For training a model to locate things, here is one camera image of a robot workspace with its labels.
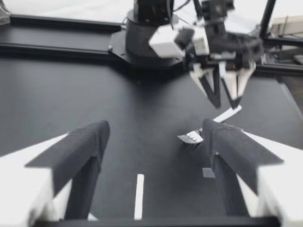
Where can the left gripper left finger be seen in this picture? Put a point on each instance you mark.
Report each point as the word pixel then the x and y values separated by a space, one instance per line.
pixel 71 151

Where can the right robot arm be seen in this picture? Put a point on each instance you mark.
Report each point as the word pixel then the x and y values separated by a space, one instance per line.
pixel 142 30

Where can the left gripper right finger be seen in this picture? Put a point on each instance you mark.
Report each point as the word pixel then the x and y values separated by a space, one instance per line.
pixel 236 151

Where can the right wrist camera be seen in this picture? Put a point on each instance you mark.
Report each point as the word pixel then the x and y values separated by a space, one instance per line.
pixel 163 42

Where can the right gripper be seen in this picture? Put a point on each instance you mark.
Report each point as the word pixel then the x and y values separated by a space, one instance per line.
pixel 227 42

